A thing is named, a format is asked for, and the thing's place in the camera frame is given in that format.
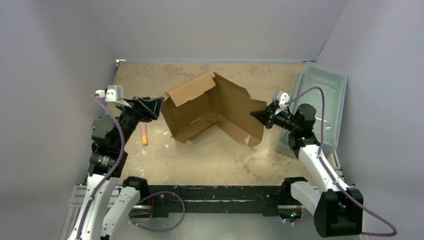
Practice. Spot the orange marker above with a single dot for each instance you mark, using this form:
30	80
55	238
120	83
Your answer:
144	135

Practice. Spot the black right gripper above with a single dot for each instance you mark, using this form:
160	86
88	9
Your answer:
271	115

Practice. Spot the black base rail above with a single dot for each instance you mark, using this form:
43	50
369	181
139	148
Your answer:
266	200

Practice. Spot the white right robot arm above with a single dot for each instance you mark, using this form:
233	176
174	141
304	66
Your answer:
332	202

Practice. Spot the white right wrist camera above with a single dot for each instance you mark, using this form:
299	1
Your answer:
281	98

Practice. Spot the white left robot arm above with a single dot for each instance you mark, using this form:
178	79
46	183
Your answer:
97	219

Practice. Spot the brown cardboard box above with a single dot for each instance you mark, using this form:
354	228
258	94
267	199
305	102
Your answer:
208	100

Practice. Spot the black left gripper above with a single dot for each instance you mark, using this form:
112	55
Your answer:
147	108

